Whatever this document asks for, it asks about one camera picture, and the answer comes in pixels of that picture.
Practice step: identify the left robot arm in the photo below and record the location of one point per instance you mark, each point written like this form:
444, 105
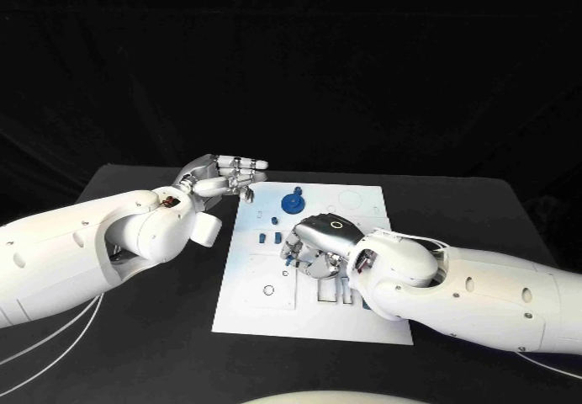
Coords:
68, 252

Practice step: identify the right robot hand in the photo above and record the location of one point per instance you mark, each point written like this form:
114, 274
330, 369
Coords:
324, 240

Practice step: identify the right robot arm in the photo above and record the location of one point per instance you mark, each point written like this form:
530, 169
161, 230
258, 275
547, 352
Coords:
477, 293

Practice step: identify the blue plug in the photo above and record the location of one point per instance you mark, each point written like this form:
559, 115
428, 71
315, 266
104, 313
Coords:
364, 304

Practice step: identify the white task board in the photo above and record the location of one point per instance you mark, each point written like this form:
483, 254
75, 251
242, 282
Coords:
272, 303

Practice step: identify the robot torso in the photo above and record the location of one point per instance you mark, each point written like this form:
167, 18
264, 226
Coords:
334, 397

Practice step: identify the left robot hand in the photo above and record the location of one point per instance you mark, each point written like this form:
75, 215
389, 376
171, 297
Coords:
213, 176

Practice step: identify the blue gear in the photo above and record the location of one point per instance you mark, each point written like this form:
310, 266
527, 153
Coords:
294, 202

